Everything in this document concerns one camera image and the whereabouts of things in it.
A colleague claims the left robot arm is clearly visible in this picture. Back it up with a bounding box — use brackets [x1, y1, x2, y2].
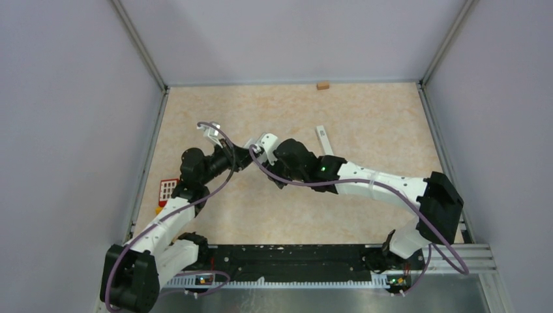
[99, 142, 256, 312]

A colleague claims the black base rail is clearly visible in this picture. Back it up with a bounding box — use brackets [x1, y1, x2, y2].
[185, 244, 424, 283]

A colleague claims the small wooden block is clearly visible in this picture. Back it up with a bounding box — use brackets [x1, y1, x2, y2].
[316, 82, 330, 91]

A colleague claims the white grey remote control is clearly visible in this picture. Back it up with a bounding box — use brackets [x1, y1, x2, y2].
[243, 138, 258, 152]

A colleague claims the purple cable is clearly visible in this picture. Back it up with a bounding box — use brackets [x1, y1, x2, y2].
[103, 121, 237, 313]
[248, 144, 471, 297]

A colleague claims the slim white remote control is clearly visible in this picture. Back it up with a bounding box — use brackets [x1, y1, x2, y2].
[316, 125, 334, 155]

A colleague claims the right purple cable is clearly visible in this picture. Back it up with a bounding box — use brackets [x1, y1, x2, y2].
[248, 144, 471, 297]

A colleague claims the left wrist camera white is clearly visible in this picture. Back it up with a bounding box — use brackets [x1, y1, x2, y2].
[200, 123, 223, 147]

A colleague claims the red white grid toy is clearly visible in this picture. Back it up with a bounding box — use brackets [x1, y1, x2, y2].
[158, 178, 179, 208]

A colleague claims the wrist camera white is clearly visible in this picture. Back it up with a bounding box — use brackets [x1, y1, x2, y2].
[200, 123, 223, 147]
[256, 133, 280, 165]

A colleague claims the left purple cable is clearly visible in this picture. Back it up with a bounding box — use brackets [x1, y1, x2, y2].
[103, 121, 237, 313]

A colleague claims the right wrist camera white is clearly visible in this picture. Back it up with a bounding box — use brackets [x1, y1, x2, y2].
[256, 133, 280, 165]

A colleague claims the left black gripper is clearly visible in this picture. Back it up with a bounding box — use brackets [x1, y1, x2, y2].
[200, 138, 261, 185]

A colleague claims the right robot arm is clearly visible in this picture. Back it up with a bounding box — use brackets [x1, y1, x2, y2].
[255, 135, 464, 269]

